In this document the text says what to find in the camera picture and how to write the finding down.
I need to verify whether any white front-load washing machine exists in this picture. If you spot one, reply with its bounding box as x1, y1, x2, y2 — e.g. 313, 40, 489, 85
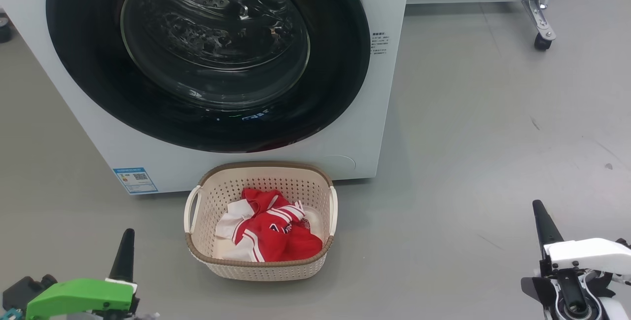
0, 0, 412, 196

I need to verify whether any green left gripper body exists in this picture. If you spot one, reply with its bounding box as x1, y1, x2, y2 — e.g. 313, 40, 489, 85
25, 279, 159, 320

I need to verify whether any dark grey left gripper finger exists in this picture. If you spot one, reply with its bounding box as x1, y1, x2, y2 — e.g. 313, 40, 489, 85
108, 229, 136, 284

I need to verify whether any silver metal cabinet leg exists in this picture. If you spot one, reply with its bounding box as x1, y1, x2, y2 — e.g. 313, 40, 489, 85
522, 0, 560, 39

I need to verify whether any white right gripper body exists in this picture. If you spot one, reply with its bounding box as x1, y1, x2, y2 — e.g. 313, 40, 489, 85
521, 238, 631, 320

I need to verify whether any round filter cover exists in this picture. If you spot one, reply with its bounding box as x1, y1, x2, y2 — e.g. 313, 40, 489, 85
325, 155, 356, 172

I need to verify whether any blue energy label sticker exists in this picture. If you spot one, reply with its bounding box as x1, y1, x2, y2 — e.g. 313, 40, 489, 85
112, 167, 159, 195

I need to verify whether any red and white jersey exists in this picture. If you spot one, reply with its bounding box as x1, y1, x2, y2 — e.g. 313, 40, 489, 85
215, 188, 323, 263

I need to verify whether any cream basket with brown rim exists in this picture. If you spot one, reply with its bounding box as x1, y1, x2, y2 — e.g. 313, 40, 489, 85
184, 161, 338, 281

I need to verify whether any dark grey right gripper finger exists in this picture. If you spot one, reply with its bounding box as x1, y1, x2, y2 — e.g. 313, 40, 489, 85
532, 200, 564, 261

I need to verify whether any black round glass washer door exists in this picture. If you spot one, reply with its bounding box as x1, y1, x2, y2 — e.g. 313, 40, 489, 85
46, 0, 371, 153

